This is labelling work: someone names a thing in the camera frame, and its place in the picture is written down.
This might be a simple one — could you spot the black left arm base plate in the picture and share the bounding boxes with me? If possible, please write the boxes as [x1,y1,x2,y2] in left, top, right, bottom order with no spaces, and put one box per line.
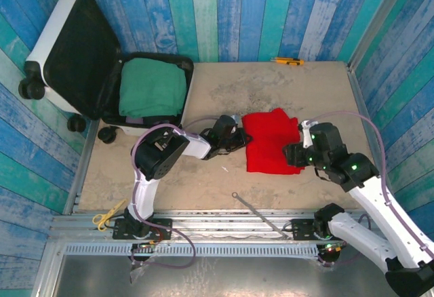
[112,218,173,241]

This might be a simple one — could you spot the clear plastic scrap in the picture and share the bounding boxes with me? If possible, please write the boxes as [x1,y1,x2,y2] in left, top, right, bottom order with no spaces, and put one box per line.
[128,259,153,284]

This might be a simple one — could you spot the aluminium mounting rail frame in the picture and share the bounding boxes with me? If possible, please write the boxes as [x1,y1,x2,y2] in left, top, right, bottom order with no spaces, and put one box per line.
[49,208,413,243]

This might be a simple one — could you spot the yellow scissors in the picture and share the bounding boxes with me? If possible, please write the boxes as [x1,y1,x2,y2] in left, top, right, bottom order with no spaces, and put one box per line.
[92,198,128,232]

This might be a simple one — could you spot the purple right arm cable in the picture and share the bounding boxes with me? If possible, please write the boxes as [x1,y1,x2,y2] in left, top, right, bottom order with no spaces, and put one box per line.
[303,110,434,267]

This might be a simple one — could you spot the white hard-shell suitcase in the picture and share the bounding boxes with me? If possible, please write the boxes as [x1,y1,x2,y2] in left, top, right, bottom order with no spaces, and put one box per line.
[18,0,195,144]

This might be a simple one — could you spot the yellow black utility knife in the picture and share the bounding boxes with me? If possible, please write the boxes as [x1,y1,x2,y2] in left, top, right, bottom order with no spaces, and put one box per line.
[270,56,305,66]

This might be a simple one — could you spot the aluminium corner post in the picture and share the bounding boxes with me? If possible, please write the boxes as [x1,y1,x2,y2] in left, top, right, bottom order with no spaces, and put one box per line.
[349,0,416,69]

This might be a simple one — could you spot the red cloth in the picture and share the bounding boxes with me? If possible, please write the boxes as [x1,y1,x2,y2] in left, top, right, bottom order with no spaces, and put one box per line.
[241,107,306,176]

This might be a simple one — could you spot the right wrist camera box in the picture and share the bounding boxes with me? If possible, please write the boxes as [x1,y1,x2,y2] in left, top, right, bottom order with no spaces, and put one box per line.
[297,119,315,149]

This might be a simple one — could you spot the purple folded garment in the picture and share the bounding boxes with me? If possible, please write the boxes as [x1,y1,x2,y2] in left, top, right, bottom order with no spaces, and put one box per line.
[125,116,170,125]

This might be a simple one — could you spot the aluminium table side rail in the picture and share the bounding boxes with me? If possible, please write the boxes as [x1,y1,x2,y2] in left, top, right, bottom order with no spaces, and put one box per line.
[346,62,394,189]
[64,123,99,215]

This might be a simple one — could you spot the white slotted cable duct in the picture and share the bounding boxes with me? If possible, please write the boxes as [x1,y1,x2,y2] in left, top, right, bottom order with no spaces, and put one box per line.
[63,243,321,258]

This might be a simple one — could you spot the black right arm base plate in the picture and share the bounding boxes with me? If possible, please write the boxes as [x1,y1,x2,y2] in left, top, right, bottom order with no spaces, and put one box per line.
[291,218,340,242]

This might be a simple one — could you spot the grey metal sheet panel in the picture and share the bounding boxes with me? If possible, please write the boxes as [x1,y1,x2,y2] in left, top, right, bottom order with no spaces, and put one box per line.
[50,254,420,297]

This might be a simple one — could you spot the green cloth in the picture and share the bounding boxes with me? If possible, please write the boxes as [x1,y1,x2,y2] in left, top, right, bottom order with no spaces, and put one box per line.
[118,58,189,120]

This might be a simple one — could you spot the small circuit board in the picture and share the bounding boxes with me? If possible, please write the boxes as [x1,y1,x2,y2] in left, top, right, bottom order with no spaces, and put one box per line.
[320,241,347,254]
[131,241,160,254]

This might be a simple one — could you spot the grey metal strip with ring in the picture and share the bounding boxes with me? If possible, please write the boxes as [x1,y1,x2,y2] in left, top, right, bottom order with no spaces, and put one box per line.
[231,191,292,241]

